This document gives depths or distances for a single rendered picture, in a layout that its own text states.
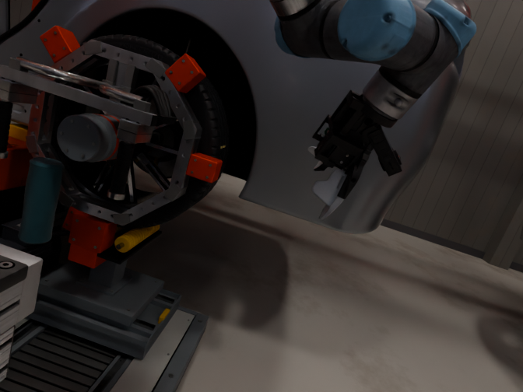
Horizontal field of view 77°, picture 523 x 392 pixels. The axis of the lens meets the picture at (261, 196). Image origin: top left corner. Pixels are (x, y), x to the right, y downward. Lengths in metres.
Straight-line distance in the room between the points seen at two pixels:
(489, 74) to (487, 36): 0.53
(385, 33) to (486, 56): 5.75
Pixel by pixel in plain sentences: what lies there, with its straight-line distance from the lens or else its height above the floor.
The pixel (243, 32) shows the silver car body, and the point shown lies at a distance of 1.27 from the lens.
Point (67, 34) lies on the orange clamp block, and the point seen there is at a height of 1.11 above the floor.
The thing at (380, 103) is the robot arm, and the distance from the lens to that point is 0.54.
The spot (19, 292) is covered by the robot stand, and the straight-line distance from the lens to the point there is 0.57.
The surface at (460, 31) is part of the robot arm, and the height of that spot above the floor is 1.23.
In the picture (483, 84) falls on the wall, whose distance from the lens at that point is 6.10.
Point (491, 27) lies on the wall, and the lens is 6.24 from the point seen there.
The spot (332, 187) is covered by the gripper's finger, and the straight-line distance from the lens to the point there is 0.58.
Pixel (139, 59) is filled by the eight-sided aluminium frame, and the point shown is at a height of 1.11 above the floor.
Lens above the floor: 1.05
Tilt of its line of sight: 13 degrees down
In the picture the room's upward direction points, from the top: 18 degrees clockwise
